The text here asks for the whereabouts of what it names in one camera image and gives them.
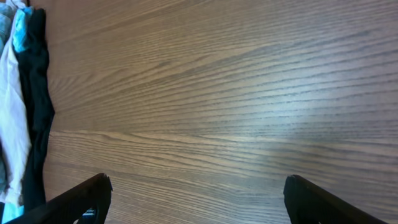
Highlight light blue denim shorts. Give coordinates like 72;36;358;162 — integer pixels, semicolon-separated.
0;1;16;53

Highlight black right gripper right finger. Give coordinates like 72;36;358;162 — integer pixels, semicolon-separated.
283;175;386;224

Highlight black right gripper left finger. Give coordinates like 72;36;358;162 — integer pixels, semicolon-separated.
10;173;113;224

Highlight light blue shirt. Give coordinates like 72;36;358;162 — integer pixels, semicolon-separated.
1;7;33;223

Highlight beige khaki shorts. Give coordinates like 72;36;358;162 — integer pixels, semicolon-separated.
1;0;31;205

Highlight black garment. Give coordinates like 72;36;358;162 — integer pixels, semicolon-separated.
16;9;55;213

